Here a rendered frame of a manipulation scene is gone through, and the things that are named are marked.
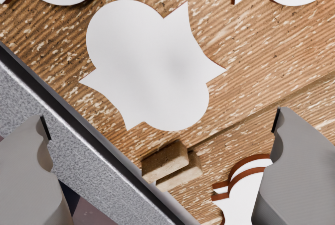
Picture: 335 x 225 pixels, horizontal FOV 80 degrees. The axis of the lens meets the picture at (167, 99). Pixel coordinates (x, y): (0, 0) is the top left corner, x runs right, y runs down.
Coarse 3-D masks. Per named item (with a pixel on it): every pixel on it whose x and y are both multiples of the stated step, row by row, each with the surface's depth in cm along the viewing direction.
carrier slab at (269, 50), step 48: (96, 0) 17; (144, 0) 17; (192, 0) 17; (48, 48) 18; (240, 48) 19; (288, 48) 19; (96, 96) 21; (240, 96) 22; (144, 144) 24; (192, 144) 25
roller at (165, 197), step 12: (60, 96) 23; (72, 108) 23; (84, 120) 24; (96, 132) 25; (108, 144) 26; (120, 156) 27; (132, 168) 28; (144, 180) 30; (156, 192) 31; (168, 204) 32; (180, 216) 34
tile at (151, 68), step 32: (128, 0) 16; (96, 32) 17; (128, 32) 17; (160, 32) 17; (96, 64) 18; (128, 64) 18; (160, 64) 19; (192, 64) 19; (128, 96) 20; (160, 96) 20; (192, 96) 20; (128, 128) 22; (160, 128) 22
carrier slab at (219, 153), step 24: (288, 96) 22; (312, 96) 22; (240, 120) 24; (264, 120) 23; (312, 120) 23; (216, 144) 25; (240, 144) 25; (264, 144) 25; (216, 168) 27; (168, 192) 29; (192, 192) 29; (216, 192) 29; (192, 216) 32; (216, 216) 32
